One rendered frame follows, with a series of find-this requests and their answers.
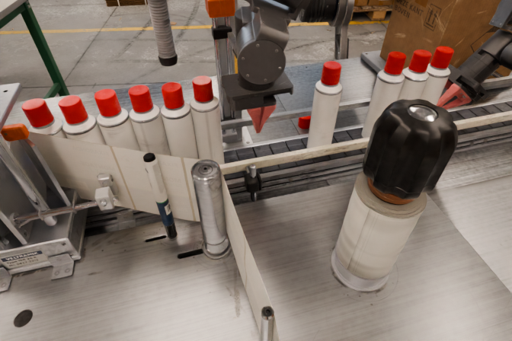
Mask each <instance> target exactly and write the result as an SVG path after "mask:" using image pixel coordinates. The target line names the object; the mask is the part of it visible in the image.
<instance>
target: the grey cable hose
mask: <svg viewBox="0 0 512 341"><path fill-rule="evenodd" d="M147 2H148V6H149V11H150V12H149V13H150V16H151V20H152V26H153V30H154V34H155V41H156V44H157V48H158V60H159V61H160V63H161V65H163V66H173V65H176V64H177V62H178V54H177V53H176V52H175V47H174V40H173V35H172V29H171V22H170V17H169V13H168V5H167V0H147Z"/></svg>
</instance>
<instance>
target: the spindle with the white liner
mask: <svg viewBox="0 0 512 341"><path fill-rule="evenodd" d="M457 143H458V130H457V126H456V124H455V123H454V122H453V116H452V115H451V113H449V112H448V111H447V110H446V109H444V108H443V107H438V106H436V105H434V104H432V103H431V102H429V101H427V100H422V99H415V100H405V99H401V100H397V101H395V102H393V103H391V104H390V105H388V106H387V108H385V109H384V111H383V112H382V115H381V116H380V117H379V118H378V119H377V120H376V121H375V123H374V125H373V129H372V132H371V135H370V140H369V142H368V145H367V148H366V152H365V155H364V158H363V171H361V172H360V173H359V174H358V176H357V178H356V181H355V184H354V190H353V192H352V195H351V197H350V202H349V205H348V208H347V212H346V215H345V217H344V222H343V225H342V228H341V232H340V234H339V237H338V240H337V242H336V244H335V248H334V250H333V253H332V255H331V265H332V267H333V270H334V272H335V274H336V276H337V277H338V278H339V279H340V280H341V281H342V282H343V283H344V284H345V285H347V286H348V287H350V288H352V289H355V290H357V291H361V292H373V291H375V290H377V289H379V288H381V287H383V286H384V285H385V283H386V281H387V279H388V277H389V274H390V272H391V271H392V268H393V266H394V263H395V261H396V260H397V258H398V255H399V254H400V252H401V251H402V249H403V247H404V245H405V243H406V242H407V239H408V237H409V235H410V234H411V232H412V231H413V229H414V227H415V225H416V224H417V221H418V219H419V217H420V215H421V213H422V212H423V211H424V209H425V207H426V205H427V195H426V193H428V192H430V191H432V190H433V189H434V187H435V186H436V185H437V182H438V180H439V179H440V177H441V175H442V173H443V172H444V170H445V168H446V166H447V164H448V163H449V161H450V159H451V157H452V155H453V153H454V151H455V150H456V146H457Z"/></svg>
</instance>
